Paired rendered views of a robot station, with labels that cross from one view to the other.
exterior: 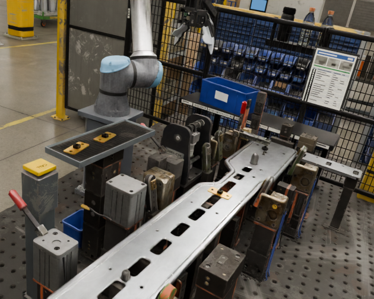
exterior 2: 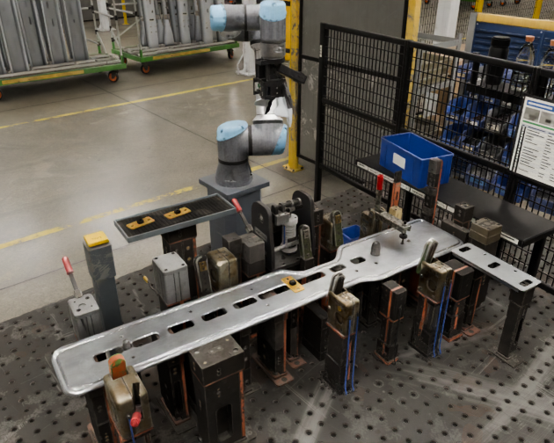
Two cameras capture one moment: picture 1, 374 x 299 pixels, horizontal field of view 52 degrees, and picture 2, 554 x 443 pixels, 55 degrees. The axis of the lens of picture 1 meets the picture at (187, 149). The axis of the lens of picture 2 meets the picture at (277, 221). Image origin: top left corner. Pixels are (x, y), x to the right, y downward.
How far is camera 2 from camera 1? 0.87 m
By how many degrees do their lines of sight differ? 28
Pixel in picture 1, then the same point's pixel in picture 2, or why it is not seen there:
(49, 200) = (105, 269)
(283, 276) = (373, 395)
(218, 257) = (215, 346)
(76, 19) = (309, 47)
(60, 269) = (80, 328)
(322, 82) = (535, 146)
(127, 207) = (164, 285)
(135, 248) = (156, 324)
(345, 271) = (469, 411)
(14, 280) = not seen: hidden behind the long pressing
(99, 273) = (110, 338)
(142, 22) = not seen: hidden behind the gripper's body
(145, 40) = not seen: hidden behind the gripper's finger
